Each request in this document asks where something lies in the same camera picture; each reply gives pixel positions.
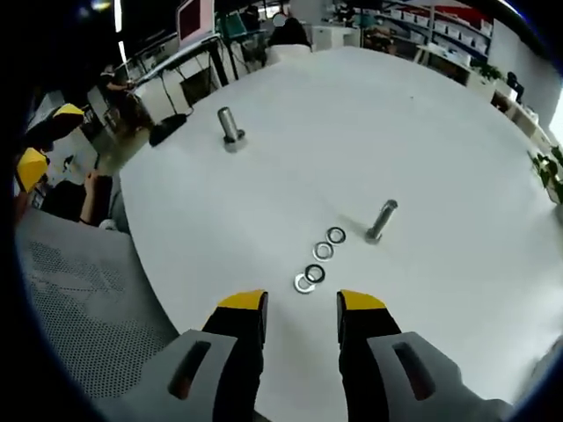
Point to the storage shelving with white bins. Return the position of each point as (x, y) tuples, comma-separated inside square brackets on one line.
[(462, 31)]

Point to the silver washer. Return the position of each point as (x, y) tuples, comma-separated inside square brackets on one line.
[(315, 251), (297, 285)]

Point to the small green desk plant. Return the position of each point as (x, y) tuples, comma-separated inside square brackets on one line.
[(486, 71)]

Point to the thin metal threaded stud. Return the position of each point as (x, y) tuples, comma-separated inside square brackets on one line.
[(382, 220)]

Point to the black-legged white side table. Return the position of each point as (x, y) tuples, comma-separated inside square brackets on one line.
[(176, 59)]

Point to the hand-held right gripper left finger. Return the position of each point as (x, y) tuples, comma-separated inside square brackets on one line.
[(237, 373)]

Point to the thick metal threaded stud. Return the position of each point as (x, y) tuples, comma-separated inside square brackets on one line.
[(228, 121)]

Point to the large potted green plant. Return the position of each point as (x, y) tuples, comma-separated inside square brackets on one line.
[(550, 169)]

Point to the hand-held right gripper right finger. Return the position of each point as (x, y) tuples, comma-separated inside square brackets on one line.
[(369, 373)]

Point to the black washer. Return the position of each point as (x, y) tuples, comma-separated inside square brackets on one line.
[(307, 273), (329, 235)]

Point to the grey mesh office chair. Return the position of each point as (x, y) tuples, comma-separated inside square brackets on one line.
[(88, 307)]

